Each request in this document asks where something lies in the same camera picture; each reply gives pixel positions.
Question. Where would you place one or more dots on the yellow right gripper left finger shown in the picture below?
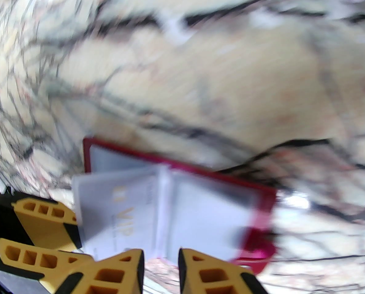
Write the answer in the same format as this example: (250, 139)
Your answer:
(108, 277)

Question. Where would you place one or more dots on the white VIP card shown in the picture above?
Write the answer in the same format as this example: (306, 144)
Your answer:
(121, 207)

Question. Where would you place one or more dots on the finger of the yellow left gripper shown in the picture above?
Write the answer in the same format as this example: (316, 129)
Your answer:
(62, 260)
(44, 228)

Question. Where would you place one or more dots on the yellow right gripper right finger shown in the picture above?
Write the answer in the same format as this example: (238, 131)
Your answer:
(213, 279)

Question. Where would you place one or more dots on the red leather card holder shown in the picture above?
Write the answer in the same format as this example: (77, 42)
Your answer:
(207, 213)

